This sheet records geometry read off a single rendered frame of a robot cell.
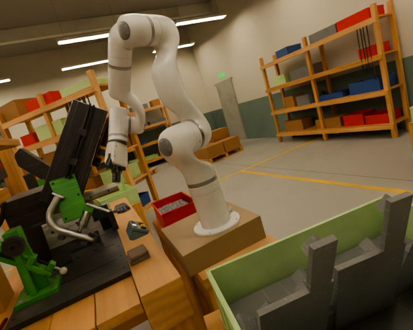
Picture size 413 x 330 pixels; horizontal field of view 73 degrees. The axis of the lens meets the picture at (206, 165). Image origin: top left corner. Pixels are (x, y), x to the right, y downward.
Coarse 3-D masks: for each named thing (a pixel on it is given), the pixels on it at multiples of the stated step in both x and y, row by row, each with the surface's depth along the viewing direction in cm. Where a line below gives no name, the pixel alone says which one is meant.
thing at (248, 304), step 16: (336, 256) 86; (352, 256) 84; (272, 288) 80; (288, 288) 78; (240, 304) 78; (256, 304) 76; (400, 304) 63; (368, 320) 61; (384, 320) 60; (400, 320) 59
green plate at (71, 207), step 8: (72, 176) 137; (56, 184) 134; (64, 184) 135; (72, 184) 136; (56, 192) 134; (64, 192) 135; (72, 192) 136; (80, 192) 137; (64, 200) 134; (72, 200) 135; (80, 200) 136; (64, 208) 133; (72, 208) 134; (80, 208) 135; (64, 216) 133; (72, 216) 134; (80, 216) 135
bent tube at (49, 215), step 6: (54, 198) 130; (60, 198) 131; (54, 204) 129; (48, 210) 128; (48, 216) 128; (48, 222) 127; (54, 222) 129; (54, 228) 128; (60, 228) 129; (66, 234) 129; (72, 234) 129; (78, 234) 130; (84, 234) 131; (84, 240) 131; (90, 240) 131
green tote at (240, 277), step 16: (368, 208) 88; (320, 224) 85; (336, 224) 86; (352, 224) 87; (368, 224) 89; (288, 240) 83; (304, 240) 84; (352, 240) 88; (240, 256) 80; (256, 256) 81; (272, 256) 82; (288, 256) 83; (304, 256) 85; (208, 272) 77; (224, 272) 79; (240, 272) 80; (256, 272) 81; (272, 272) 83; (288, 272) 84; (224, 288) 79; (240, 288) 81; (256, 288) 82; (224, 304) 63; (224, 320) 76
